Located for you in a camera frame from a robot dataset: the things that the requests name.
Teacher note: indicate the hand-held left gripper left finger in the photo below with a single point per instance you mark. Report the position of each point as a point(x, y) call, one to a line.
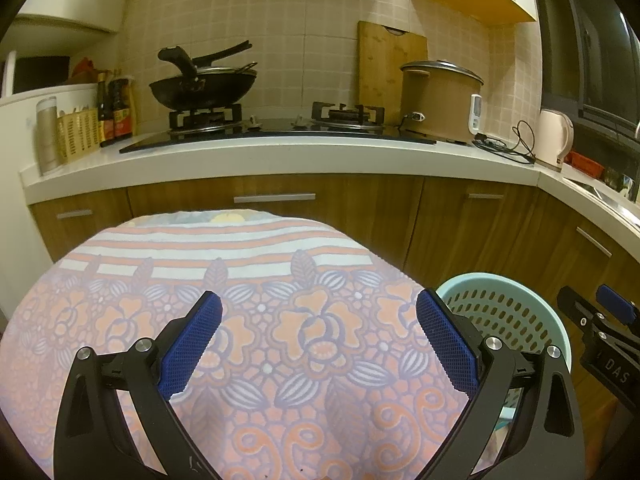
point(192, 345)

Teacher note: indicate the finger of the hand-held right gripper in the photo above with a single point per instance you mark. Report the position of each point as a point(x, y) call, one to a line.
point(617, 302)
point(575, 307)

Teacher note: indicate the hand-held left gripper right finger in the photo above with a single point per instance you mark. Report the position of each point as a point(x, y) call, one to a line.
point(447, 345)

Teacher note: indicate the light blue plastic basket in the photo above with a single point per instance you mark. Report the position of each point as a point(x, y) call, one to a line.
point(510, 310)

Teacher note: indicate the floral tablecloth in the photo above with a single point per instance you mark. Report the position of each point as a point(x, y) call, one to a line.
point(280, 310)

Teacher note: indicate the steel sink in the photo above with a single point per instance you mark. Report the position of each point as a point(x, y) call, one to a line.
point(615, 200)

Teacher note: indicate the red box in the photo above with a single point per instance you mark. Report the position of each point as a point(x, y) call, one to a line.
point(585, 162)

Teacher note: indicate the white electric kettle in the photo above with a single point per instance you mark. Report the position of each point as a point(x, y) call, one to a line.
point(552, 137)

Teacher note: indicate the white kitchen timer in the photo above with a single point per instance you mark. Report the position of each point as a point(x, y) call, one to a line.
point(476, 115)

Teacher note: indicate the black gas stove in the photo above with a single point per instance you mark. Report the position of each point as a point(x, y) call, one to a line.
point(280, 132)

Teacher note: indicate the yellow plastic basket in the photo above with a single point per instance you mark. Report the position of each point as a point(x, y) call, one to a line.
point(77, 135)

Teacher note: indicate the brown rice cooker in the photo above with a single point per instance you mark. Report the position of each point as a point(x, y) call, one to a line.
point(440, 105)

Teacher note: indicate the wide dark sauce bottle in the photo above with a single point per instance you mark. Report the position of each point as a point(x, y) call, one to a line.
point(122, 110)

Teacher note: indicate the slim dark sauce bottle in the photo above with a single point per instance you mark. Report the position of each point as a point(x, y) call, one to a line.
point(105, 115)

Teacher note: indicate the black wok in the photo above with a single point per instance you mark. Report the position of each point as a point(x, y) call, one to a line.
point(200, 90)

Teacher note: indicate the white refrigerator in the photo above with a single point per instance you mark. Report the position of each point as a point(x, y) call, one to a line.
point(15, 160)

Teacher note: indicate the dark window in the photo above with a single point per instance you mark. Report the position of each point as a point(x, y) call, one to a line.
point(575, 35)

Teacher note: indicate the wooden cutting board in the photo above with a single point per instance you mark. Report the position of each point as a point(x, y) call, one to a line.
point(385, 65)

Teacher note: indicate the red bag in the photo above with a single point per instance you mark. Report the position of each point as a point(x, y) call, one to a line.
point(82, 70)

